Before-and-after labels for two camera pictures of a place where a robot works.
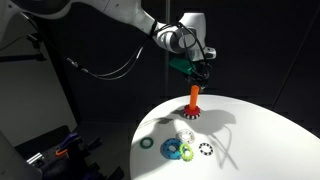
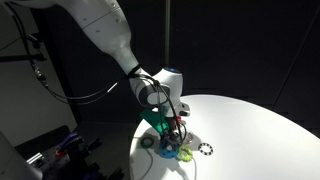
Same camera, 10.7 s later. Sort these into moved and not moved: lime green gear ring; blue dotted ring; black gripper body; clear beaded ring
Moved: black gripper body
Not moved: lime green gear ring; clear beaded ring; blue dotted ring
